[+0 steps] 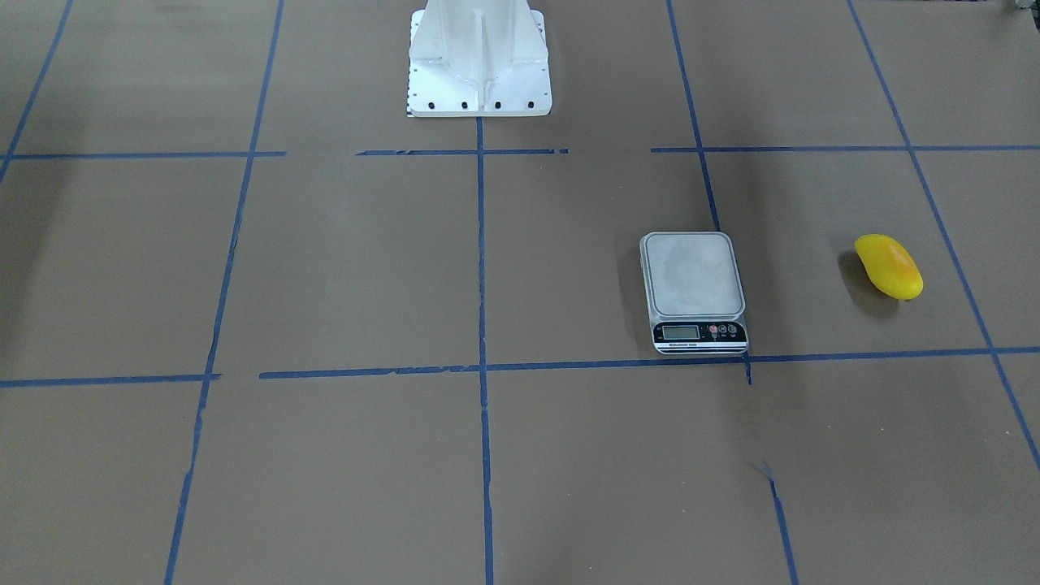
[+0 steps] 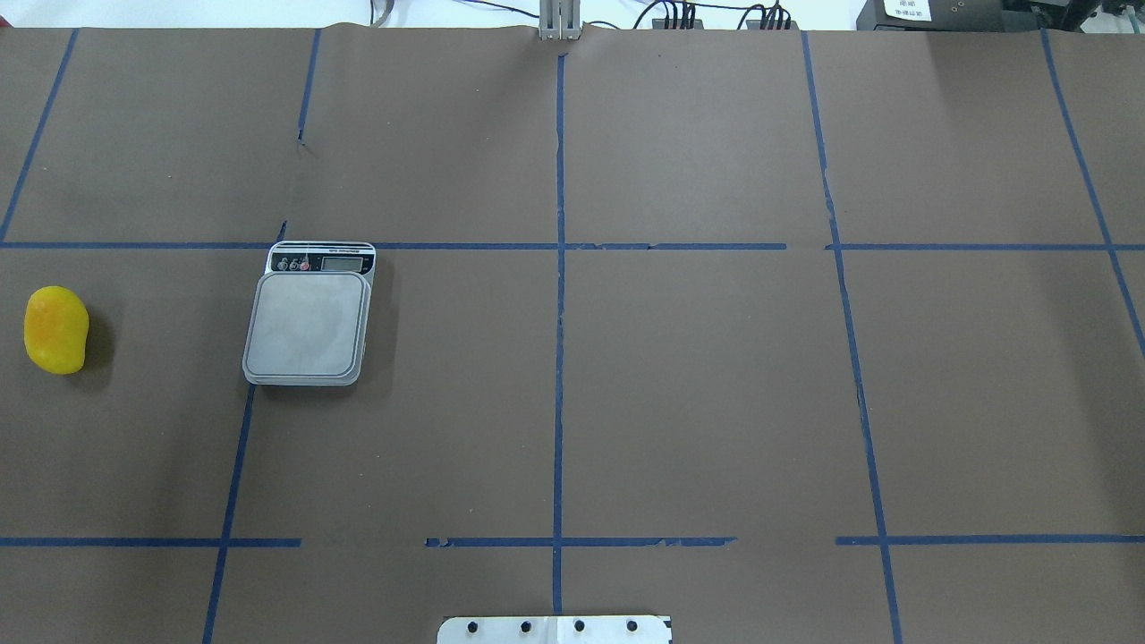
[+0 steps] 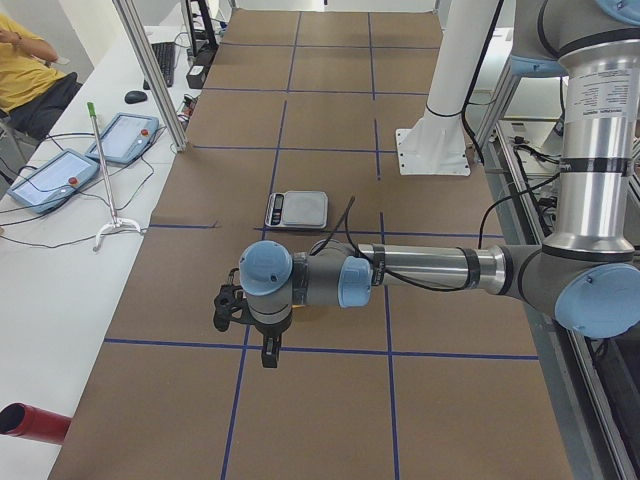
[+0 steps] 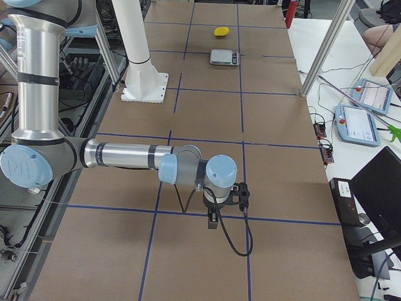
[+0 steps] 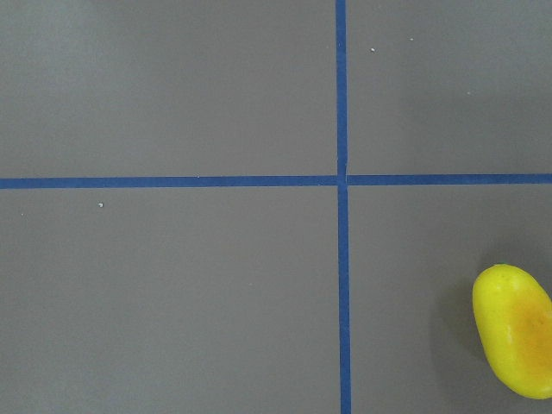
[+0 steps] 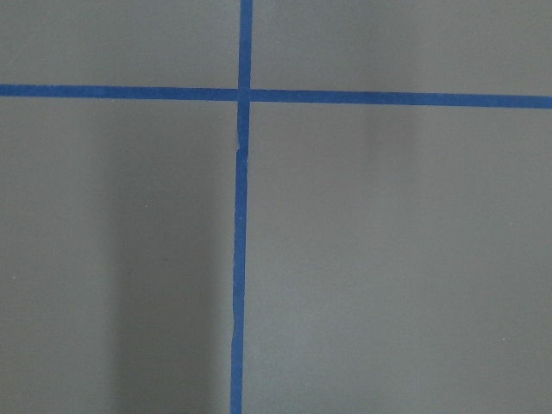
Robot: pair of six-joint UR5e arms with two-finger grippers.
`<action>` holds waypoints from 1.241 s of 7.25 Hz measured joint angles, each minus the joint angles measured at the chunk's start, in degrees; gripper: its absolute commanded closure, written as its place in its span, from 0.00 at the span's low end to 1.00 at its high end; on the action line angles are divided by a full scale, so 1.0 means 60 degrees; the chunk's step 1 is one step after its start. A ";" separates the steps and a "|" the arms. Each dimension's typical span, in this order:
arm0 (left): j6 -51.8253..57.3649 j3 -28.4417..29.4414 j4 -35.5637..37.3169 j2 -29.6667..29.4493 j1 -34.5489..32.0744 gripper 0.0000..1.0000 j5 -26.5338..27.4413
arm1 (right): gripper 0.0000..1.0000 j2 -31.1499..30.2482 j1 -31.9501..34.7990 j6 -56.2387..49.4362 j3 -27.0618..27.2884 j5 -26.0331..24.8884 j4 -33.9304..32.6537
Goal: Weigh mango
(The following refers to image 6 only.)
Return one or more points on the vertical blue tape line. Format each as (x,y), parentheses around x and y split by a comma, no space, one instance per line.
(243,105)

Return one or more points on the horizontal blue tape line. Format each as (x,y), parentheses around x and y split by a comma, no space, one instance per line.
(278,96)

